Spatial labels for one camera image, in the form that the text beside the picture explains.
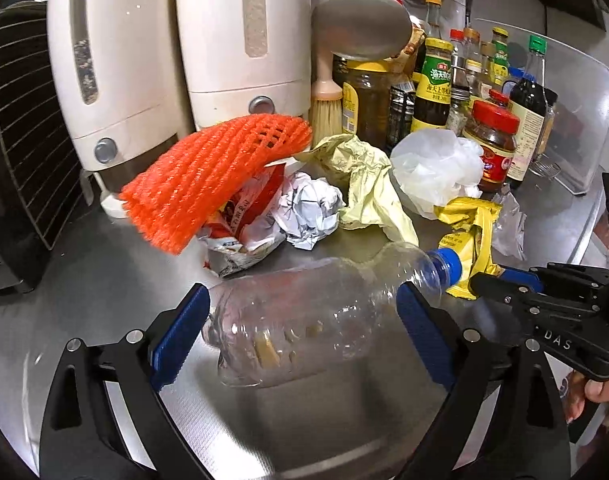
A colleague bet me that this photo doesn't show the cooking oil bottle yellow label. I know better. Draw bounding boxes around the cooking oil bottle yellow label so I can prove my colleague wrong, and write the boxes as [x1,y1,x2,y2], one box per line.
[333,55,415,150]

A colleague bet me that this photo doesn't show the metal spatula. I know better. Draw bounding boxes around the metal spatula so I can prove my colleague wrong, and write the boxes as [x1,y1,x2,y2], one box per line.
[311,0,413,61]

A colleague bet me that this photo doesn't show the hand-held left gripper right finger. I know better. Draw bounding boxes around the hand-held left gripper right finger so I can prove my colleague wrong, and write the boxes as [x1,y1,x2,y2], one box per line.
[395,281,571,480]

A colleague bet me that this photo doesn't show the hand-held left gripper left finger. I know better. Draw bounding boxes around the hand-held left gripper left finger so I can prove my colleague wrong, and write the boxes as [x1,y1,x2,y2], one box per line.
[38,282,215,480]

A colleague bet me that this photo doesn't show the small spice jar metal cap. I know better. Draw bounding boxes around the small spice jar metal cap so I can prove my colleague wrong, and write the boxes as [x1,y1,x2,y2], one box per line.
[447,87,473,136]

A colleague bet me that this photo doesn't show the person's right hand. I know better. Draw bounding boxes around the person's right hand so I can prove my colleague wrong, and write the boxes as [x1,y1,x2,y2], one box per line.
[564,371,609,423]

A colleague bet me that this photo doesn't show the yellow snack wrapper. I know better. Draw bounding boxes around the yellow snack wrapper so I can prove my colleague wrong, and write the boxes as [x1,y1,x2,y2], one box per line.
[433,196,505,301]

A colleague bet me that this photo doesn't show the dark sauce bottle green cap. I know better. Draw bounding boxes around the dark sauce bottle green cap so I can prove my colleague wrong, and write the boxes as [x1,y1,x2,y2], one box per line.
[504,35,549,183]

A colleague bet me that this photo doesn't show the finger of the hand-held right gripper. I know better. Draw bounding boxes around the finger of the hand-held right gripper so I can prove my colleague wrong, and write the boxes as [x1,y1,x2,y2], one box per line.
[470,271,541,328]
[499,264,609,292]

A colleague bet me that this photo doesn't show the clear plastic bottle blue cap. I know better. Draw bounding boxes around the clear plastic bottle blue cap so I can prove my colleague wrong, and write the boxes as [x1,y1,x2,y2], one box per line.
[203,241,464,390]

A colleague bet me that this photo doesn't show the tall dark bottle yellow cap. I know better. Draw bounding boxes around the tall dark bottle yellow cap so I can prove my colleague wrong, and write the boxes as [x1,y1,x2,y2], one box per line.
[414,0,444,76]

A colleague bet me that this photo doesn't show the white grain dispenser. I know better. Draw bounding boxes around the white grain dispenser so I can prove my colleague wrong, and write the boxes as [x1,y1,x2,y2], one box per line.
[173,0,312,133]
[47,0,195,219]

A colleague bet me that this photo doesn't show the white plastic bag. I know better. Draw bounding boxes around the white plastic bag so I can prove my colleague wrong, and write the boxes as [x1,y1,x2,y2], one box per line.
[390,128,485,220]

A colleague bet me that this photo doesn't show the clear plastic film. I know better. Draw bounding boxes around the clear plastic film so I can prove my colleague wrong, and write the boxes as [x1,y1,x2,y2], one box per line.
[491,191,527,261]

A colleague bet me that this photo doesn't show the soy sauce bottle green label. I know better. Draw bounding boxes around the soy sauce bottle green label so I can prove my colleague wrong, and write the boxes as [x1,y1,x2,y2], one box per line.
[410,37,455,134]

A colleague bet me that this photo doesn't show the crumpled pale yellow paper bag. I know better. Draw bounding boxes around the crumpled pale yellow paper bag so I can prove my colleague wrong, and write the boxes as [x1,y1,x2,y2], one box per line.
[297,133,420,247]

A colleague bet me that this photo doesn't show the orange capped bottle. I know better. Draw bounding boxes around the orange capped bottle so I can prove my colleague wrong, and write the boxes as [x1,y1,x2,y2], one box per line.
[464,27,483,67]

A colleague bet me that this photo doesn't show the orange foam fruit net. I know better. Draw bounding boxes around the orange foam fruit net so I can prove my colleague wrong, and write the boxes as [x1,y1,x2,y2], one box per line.
[118,113,313,256]

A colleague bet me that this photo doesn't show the crumpled white paper ball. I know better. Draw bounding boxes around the crumpled white paper ball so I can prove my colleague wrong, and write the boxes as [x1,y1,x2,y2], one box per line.
[277,171,346,251]

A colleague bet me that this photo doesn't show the green yellow capped bottle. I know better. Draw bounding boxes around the green yellow capped bottle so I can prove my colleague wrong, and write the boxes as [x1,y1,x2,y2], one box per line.
[491,27,510,86]

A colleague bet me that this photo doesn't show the blue capped bottle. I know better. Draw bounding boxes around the blue capped bottle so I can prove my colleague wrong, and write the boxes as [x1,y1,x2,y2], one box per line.
[501,67,535,97]

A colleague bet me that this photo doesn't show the black grinder bottle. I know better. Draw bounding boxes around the black grinder bottle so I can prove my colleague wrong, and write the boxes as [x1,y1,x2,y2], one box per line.
[388,80,416,150]

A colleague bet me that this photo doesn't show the pink handled brush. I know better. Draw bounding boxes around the pink handled brush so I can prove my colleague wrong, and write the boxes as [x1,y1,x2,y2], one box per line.
[309,52,344,136]

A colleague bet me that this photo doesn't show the red lidded sauce jar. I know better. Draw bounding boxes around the red lidded sauce jar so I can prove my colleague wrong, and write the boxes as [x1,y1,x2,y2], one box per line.
[461,100,520,193]

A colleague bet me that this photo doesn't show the red white snack wrapper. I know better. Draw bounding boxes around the red white snack wrapper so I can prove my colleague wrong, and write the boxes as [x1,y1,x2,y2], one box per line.
[199,160,290,278]

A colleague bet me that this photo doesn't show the black wire rack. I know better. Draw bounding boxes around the black wire rack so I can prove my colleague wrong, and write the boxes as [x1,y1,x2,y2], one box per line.
[0,2,92,293]

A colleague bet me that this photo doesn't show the red capped bottle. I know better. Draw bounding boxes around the red capped bottle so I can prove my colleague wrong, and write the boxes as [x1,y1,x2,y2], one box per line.
[449,29,469,92]

